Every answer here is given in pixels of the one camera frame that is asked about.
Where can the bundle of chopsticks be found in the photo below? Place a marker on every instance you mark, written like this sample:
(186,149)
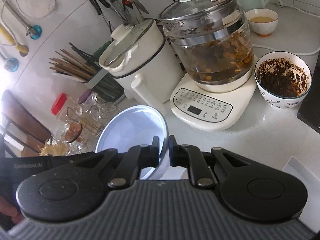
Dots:
(72,66)

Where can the cream kettle base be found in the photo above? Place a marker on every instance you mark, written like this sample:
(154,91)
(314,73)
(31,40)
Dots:
(212,110)

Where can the red lid glass jar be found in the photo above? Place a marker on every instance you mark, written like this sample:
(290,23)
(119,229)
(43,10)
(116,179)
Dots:
(59,103)

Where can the glass kettle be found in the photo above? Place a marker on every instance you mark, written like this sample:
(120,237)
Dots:
(212,45)

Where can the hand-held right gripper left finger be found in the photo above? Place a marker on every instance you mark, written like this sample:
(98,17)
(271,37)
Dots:
(155,155)

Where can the patterned bowl with dark residue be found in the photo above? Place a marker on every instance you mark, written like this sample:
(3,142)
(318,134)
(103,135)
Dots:
(282,77)

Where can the person's left hand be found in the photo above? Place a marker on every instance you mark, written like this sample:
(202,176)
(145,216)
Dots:
(7,208)

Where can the white electric pot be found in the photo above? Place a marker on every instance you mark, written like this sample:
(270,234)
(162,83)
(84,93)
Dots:
(150,65)

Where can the black appliance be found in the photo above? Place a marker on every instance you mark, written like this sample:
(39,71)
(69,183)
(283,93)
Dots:
(311,100)

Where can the cluster of glass cups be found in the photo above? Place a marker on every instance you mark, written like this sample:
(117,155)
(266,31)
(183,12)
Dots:
(95,105)

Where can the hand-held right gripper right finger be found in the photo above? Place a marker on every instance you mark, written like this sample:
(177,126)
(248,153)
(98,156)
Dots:
(173,155)

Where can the chopstick holder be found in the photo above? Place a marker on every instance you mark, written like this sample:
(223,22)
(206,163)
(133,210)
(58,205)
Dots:
(105,82)

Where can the small white bowl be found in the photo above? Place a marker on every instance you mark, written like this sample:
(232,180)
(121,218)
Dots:
(130,130)

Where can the white bowl with orange liquid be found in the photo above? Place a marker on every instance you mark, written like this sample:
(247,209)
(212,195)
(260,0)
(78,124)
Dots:
(262,21)

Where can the black dish rack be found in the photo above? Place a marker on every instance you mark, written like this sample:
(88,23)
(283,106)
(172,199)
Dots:
(15,132)

